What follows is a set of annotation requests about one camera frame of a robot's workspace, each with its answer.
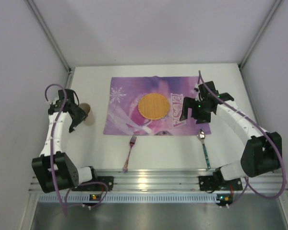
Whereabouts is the beige paper cup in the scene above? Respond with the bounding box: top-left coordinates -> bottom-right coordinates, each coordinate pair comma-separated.
79,103 -> 95,126

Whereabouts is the green handled metal spoon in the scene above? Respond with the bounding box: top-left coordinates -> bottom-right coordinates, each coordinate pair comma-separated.
197,129 -> 211,170

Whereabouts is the round woven wicker plate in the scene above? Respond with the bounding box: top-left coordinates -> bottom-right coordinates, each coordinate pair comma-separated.
138,93 -> 170,120

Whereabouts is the purple printed cloth placemat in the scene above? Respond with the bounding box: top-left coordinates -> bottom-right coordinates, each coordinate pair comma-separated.
104,76 -> 211,136

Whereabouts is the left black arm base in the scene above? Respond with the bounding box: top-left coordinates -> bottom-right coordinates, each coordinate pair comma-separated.
72,176 -> 114,192

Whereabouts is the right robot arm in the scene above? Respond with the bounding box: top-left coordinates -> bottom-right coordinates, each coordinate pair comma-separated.
180,81 -> 282,183

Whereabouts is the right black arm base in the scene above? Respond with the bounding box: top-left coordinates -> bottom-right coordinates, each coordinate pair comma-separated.
198,170 -> 243,193

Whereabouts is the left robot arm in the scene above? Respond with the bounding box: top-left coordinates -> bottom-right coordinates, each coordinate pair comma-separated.
32,89 -> 97,193

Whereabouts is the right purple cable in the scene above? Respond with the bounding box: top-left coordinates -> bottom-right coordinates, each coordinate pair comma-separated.
198,70 -> 284,199

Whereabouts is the pink handled fork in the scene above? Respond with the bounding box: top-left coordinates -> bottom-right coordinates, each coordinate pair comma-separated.
122,136 -> 137,173

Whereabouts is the aluminium mounting rail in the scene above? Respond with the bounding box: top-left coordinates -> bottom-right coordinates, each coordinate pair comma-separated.
97,169 -> 283,193

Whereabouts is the perforated cable duct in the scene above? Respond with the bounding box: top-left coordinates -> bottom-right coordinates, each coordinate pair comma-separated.
38,193 -> 233,204

